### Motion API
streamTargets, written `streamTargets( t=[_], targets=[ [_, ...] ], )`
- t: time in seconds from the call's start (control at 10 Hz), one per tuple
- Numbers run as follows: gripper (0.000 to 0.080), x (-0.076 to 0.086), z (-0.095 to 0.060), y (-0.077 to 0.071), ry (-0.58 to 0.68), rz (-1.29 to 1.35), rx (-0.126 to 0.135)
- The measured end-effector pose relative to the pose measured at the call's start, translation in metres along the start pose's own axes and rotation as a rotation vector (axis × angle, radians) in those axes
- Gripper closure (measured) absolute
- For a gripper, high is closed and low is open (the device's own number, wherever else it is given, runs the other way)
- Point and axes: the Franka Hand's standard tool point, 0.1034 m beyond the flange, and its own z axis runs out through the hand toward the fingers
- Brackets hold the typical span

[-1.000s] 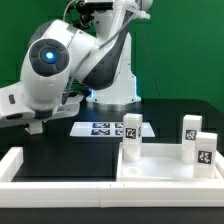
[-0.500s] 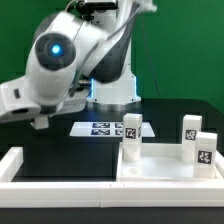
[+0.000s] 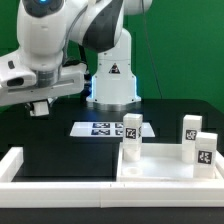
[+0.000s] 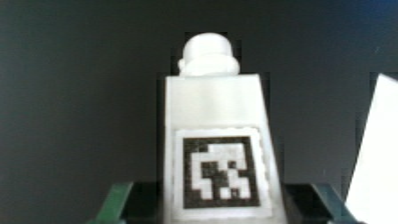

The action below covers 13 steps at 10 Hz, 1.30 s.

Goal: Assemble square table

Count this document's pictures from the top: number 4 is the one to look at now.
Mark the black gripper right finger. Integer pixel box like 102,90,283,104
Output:
283,183,363,224

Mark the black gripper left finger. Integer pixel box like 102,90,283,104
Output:
88,182,161,224

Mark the white table leg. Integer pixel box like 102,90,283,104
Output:
164,33,289,224

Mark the white fiducial tag sheet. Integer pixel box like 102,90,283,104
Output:
347,74,398,224

